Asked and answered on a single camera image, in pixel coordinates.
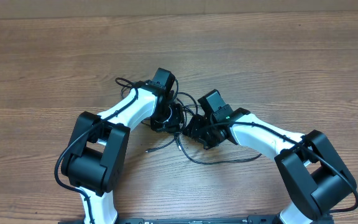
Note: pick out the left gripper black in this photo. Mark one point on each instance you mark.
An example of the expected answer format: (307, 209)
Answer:
(173, 126)

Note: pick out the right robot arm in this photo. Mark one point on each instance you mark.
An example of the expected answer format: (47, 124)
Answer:
(315, 176)

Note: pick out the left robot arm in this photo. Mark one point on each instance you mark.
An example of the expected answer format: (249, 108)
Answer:
(92, 163)

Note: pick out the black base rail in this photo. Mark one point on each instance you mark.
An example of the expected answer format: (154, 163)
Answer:
(251, 219)

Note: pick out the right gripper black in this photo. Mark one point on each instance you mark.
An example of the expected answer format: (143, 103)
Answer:
(194, 133)

